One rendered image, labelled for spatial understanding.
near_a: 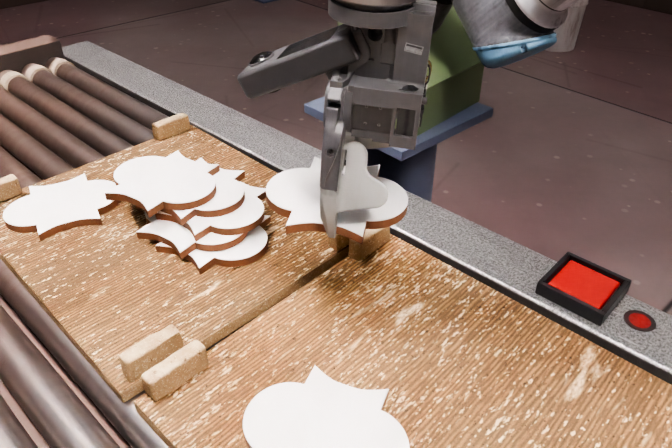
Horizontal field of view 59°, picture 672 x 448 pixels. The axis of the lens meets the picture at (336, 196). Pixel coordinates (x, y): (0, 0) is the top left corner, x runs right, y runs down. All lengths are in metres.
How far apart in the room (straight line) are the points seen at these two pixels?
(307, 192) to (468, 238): 0.27
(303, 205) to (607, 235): 2.01
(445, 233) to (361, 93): 0.33
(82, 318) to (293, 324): 0.22
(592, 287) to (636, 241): 1.79
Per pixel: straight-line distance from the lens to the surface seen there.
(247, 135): 1.01
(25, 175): 0.99
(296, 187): 0.60
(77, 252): 0.77
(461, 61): 1.17
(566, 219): 2.53
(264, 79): 0.53
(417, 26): 0.49
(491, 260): 0.75
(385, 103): 0.50
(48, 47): 1.45
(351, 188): 0.53
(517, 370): 0.61
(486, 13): 0.96
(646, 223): 2.64
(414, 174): 1.21
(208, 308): 0.65
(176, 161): 0.80
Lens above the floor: 1.38
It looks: 33 degrees down
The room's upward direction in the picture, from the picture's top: straight up
